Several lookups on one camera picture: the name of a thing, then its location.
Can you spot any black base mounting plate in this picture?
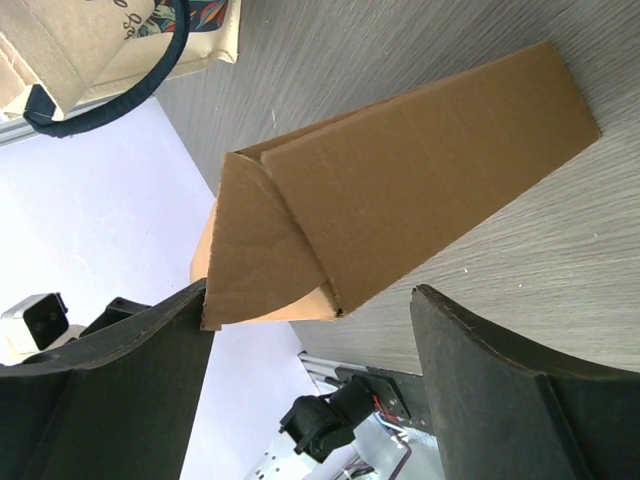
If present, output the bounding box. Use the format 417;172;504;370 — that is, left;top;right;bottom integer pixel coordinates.
335;366;433;432

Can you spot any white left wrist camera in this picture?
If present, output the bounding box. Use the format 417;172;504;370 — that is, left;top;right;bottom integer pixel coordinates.
1;292;86;366

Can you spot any spare cardboard blank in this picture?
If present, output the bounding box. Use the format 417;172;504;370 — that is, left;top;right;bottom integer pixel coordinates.
192;41;600;331

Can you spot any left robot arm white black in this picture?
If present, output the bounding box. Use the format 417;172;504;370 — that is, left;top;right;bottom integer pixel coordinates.
79;296;393;479

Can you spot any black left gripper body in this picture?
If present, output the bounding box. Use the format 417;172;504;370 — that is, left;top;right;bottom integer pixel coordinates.
80;297;149;337

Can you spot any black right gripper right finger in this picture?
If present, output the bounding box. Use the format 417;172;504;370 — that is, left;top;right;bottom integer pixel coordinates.
410;284;639;479

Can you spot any beige canvas tote bag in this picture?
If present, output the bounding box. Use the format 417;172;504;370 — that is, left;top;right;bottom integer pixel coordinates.
0;0;242;140

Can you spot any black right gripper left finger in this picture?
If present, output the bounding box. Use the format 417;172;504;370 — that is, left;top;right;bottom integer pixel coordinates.
1;280;214;479

